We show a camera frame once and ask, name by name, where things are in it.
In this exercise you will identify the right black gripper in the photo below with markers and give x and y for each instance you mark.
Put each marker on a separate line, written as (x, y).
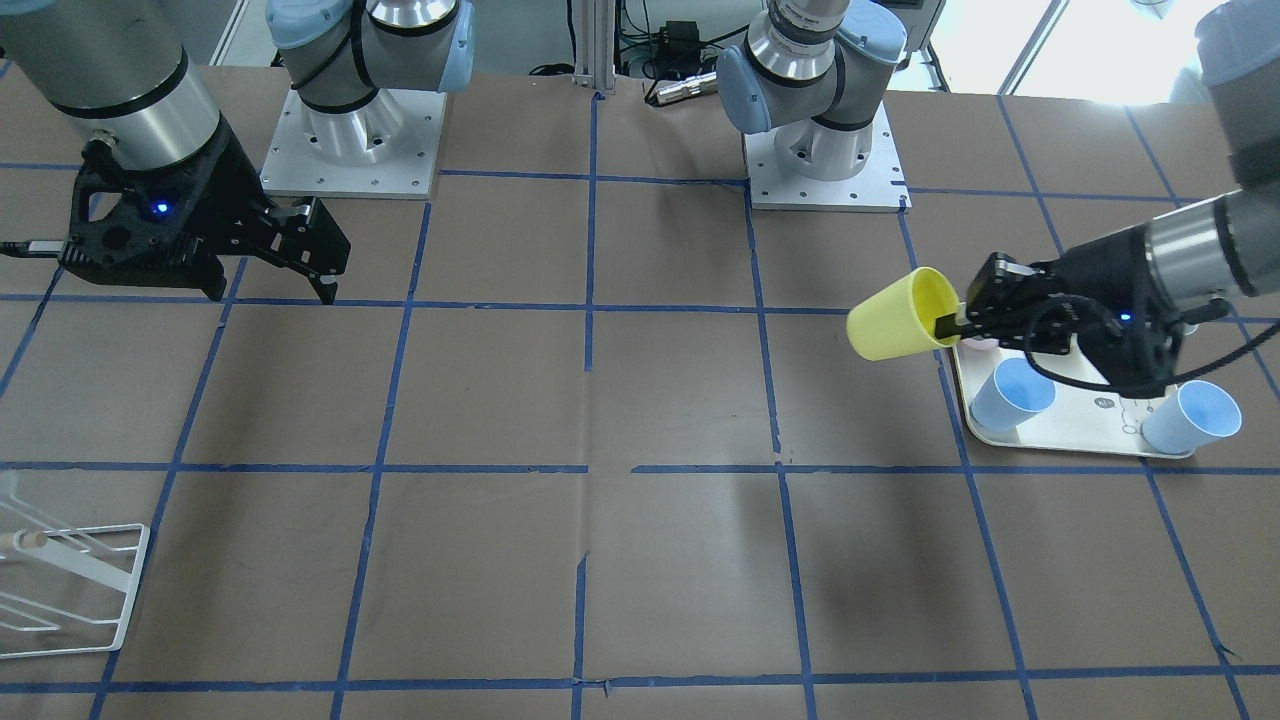
(228, 181)

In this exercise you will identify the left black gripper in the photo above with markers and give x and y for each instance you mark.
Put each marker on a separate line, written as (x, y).
(1098, 262)

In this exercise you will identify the yellow ikea cup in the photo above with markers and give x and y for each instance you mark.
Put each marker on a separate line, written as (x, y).
(899, 320)

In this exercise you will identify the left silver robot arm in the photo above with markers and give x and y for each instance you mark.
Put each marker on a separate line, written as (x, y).
(813, 73)

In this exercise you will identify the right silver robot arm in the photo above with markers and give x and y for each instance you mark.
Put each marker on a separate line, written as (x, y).
(117, 71)

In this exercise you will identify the pink cup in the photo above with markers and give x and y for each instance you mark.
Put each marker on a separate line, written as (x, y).
(980, 345)

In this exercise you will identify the blue rear cup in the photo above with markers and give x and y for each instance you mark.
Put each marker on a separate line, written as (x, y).
(1013, 393)

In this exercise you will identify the light blue front cup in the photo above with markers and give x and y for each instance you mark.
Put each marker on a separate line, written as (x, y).
(1196, 414)

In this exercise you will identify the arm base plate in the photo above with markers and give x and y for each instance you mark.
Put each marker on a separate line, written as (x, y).
(808, 167)
(386, 150)

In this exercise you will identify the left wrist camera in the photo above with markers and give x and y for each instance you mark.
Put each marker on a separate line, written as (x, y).
(1143, 367)

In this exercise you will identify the white wire cup rack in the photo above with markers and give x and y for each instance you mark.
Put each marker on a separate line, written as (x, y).
(65, 589)

